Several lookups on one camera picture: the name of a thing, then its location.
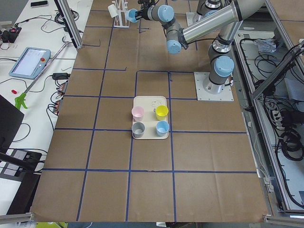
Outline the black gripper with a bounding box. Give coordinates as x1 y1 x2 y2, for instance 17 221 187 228
135 8 150 20

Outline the light blue cup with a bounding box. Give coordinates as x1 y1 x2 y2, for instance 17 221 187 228
156 121 170 136
125 9 138 23

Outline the white plastic cup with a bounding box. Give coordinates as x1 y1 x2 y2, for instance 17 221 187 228
108 4 118 18

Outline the pink plastic cup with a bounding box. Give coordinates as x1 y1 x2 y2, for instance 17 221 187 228
132 106 144 122

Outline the yellow plastic cup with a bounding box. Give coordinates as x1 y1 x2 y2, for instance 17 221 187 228
155 105 169 121

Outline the grey plastic cup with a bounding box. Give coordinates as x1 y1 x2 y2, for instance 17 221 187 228
132 122 145 139

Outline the black smartphone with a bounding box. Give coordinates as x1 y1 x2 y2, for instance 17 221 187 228
30 0 48 8

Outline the cream serving tray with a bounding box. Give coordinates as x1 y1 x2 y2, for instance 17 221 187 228
133 96 169 140

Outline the black power adapter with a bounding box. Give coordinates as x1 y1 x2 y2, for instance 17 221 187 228
52 73 70 80

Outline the blue teach pendant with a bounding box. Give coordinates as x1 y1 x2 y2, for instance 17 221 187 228
9 47 51 79

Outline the black electronics box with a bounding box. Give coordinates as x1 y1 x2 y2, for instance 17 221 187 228
0 27 22 43

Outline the black monitor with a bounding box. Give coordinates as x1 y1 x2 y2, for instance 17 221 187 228
0 96 24 153

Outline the white wire cup rack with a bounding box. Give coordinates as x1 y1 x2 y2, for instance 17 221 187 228
112 0 130 29

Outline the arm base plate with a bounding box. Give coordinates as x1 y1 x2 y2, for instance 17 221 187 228
194 72 234 102
186 12 203 26

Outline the aluminium frame post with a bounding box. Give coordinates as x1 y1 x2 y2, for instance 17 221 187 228
54 0 83 49

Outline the green handled reacher grabber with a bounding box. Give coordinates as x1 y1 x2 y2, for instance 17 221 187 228
15 41 71 109

